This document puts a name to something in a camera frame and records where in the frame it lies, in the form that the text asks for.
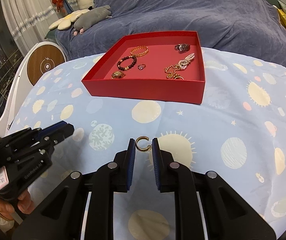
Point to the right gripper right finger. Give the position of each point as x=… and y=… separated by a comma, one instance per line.
x=161, y=165

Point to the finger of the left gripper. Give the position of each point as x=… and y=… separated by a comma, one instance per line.
x=20, y=151
x=28, y=135

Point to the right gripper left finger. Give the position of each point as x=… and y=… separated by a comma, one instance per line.
x=125, y=168

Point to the gold hoop earring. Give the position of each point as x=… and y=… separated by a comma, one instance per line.
x=143, y=144

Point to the gold wristwatch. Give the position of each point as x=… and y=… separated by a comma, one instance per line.
x=118, y=75

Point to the red jewelry box tray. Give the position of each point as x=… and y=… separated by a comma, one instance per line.
x=147, y=78

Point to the left hand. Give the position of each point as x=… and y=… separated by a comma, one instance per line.
x=25, y=205

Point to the white red label sticker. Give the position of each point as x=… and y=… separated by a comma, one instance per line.
x=4, y=181

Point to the round wooden white device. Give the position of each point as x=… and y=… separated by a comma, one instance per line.
x=42, y=58

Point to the blue planet print tablecloth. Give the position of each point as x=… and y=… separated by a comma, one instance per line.
x=239, y=130

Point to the white flower cushion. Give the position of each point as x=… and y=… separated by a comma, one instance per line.
x=66, y=22

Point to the silver metal wristwatch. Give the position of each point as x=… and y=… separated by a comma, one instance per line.
x=182, y=47

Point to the white curtain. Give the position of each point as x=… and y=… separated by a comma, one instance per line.
x=28, y=20

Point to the grey plush toy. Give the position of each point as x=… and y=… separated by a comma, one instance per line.
x=90, y=18

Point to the red curtain tie bow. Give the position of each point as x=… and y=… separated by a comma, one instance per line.
x=59, y=4

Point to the blue velvet sofa cover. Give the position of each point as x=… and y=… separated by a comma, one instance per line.
x=247, y=27

